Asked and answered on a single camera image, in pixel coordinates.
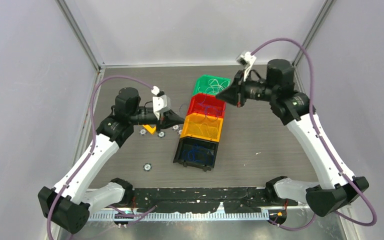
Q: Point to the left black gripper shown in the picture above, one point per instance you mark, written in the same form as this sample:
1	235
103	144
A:
168	119

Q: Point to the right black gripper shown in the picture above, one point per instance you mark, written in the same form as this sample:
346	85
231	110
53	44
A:
236	94

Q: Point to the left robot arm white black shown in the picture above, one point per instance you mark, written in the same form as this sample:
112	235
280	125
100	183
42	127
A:
68	204

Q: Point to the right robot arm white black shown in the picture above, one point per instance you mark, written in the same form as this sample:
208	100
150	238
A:
336	185

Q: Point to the yellow triangular plastic piece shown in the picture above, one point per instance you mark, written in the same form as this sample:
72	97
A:
150	129

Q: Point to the yellow plastic bin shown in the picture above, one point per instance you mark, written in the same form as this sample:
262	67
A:
202	127

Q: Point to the red plastic bin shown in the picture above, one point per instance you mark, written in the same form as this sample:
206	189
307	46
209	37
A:
207	105

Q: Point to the green plastic bin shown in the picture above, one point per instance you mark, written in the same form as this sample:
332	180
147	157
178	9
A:
210	85

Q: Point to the black plastic bin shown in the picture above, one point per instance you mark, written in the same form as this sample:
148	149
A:
197	153

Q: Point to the lone round disc front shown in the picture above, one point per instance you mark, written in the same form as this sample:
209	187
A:
147	167

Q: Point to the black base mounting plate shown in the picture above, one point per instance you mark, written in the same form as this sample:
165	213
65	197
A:
200	200

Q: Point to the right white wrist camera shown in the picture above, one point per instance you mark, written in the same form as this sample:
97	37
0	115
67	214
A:
247	60

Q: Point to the aluminium frame rail front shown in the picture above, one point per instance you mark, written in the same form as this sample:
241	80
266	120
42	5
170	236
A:
117	212

